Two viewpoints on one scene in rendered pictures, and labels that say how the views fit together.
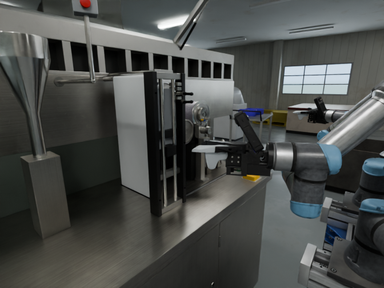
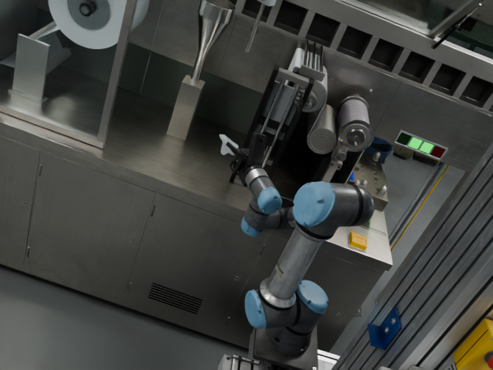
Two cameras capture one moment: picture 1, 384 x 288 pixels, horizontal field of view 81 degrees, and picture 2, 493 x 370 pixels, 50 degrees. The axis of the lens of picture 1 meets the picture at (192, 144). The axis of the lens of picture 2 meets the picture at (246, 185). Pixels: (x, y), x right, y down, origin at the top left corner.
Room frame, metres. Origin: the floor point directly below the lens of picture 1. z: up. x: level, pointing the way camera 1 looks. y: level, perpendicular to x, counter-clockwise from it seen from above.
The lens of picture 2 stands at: (-0.51, -1.24, 2.12)
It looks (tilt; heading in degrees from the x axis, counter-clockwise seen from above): 33 degrees down; 45
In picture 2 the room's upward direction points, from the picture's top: 23 degrees clockwise
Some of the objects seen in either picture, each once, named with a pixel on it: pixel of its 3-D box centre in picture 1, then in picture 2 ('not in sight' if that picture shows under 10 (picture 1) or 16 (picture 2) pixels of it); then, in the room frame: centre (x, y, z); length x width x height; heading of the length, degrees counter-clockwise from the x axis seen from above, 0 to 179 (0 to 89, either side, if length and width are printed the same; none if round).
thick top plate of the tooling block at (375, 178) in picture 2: not in sight; (365, 177); (1.43, -0.04, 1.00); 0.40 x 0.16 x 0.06; 50
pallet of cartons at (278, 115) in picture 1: (273, 117); not in sight; (8.70, -3.17, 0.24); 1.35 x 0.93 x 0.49; 53
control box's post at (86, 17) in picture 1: (89, 49); (255, 26); (0.79, 0.34, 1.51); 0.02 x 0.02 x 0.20
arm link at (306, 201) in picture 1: (305, 191); (260, 218); (0.56, -0.31, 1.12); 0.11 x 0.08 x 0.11; 168
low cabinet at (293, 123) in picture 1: (323, 118); not in sight; (7.16, -4.20, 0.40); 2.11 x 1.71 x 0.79; 143
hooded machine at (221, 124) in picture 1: (230, 113); not in sight; (6.08, -1.03, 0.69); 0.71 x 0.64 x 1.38; 50
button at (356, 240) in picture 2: (251, 176); (358, 241); (1.16, -0.33, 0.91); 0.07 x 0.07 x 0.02; 50
